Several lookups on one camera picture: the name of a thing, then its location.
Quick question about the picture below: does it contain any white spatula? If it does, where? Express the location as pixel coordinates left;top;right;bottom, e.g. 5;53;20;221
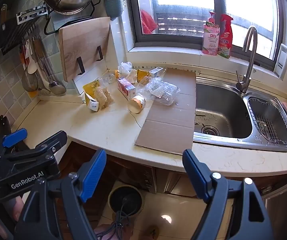
25;40;37;74

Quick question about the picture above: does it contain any wooden handled knife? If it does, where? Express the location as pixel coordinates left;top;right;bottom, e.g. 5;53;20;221
0;4;8;24

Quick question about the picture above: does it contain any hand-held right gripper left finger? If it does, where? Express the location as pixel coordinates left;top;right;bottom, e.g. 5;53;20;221
15;149;107;240

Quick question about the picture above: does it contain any wooden cutting board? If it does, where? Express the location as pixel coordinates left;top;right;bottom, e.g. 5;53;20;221
58;17;111;83

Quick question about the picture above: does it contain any pink cardboard box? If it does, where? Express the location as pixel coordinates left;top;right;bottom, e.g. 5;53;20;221
116;77;136;100

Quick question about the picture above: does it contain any pink soap bottle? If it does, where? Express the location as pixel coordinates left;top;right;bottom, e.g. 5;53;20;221
202;11;220;56

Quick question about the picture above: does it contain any white plastic bag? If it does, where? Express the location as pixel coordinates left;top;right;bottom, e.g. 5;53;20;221
118;61;134;77

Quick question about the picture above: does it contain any wire sink drain basket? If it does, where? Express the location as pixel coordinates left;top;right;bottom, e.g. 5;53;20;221
248;97;287;145

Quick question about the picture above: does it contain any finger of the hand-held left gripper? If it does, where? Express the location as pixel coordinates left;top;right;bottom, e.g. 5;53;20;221
0;116;28;150
35;131;68;156

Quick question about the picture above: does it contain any person's left hand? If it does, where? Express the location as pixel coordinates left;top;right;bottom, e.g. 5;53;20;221
8;196;25;222

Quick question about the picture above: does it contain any steel knife rack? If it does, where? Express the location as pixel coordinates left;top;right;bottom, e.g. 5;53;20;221
16;4;49;25

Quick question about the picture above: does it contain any flat cardboard sheet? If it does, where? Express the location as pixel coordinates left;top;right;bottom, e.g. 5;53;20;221
134;68;197;155

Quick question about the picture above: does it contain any steel ladle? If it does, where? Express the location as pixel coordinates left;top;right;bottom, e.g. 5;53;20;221
33;39;67;95

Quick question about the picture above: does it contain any yellow noodle packet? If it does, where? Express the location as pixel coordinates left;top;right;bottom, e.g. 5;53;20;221
83;79;101;111

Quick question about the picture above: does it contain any red cloth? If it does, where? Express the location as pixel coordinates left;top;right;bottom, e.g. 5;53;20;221
140;9;158;34

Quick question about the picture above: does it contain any clear plastic cup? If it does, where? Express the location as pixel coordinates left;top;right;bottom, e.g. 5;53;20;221
99;74;116;85

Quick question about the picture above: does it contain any steel gooseneck faucet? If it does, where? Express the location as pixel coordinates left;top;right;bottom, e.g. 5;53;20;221
236;26;258;94

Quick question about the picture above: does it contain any black cable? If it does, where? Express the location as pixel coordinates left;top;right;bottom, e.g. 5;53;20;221
96;197;134;239

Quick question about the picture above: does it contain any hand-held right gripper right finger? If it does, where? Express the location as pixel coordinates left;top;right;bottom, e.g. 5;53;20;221
182;149;274;240

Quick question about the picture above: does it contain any clear plastic container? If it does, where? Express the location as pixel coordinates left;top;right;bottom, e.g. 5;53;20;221
137;76;181;106

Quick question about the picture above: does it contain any red spray bottle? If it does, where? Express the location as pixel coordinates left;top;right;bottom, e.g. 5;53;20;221
218;14;234;59

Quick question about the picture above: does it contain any small white box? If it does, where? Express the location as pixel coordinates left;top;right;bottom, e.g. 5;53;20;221
149;67;165;78

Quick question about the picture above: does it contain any dried noodle block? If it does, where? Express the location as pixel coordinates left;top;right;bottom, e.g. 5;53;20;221
94;86;114;110

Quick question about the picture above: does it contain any blue utensil holder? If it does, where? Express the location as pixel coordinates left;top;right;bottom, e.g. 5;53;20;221
104;0;123;20

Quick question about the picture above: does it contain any dark framed window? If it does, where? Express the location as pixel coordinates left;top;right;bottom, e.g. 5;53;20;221
126;0;284;68

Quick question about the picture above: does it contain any steel appliance front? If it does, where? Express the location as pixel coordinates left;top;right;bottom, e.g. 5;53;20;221
260;177;287;240

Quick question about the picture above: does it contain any stainless steel sink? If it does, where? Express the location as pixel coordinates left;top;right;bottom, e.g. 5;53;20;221
192;76;287;153

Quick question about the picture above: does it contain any round cream-rimmed trash bin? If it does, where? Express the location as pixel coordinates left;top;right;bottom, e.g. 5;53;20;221
108;184;144;227

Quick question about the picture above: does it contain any black slatted wall rack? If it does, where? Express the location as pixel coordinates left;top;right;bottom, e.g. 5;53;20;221
1;21;38;55

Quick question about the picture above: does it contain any paper wrapper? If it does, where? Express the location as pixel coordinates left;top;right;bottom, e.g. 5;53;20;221
126;69;138;83

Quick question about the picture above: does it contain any black wire wall rack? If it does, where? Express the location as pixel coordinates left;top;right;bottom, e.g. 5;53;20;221
43;0;104;77

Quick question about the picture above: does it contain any wooden base cabinet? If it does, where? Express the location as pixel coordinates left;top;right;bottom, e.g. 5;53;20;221
58;140;287;205

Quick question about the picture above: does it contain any grey skimmer spoon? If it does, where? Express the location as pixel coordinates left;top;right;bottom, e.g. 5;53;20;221
21;71;39;93

